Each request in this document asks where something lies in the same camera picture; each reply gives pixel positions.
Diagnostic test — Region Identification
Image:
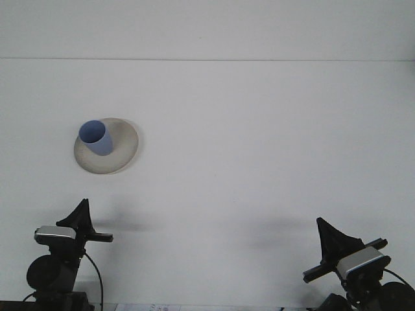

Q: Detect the pale round plate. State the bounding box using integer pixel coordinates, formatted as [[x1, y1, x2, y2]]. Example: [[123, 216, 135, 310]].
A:
[[73, 117, 140, 176]]

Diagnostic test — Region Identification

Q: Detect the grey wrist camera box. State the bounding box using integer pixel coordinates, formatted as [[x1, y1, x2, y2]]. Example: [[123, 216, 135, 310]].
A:
[[34, 225, 78, 246], [336, 248, 392, 283]]

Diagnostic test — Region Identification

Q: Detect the pale blue cup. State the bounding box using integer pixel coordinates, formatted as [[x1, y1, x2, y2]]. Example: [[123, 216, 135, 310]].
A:
[[78, 119, 113, 157]]

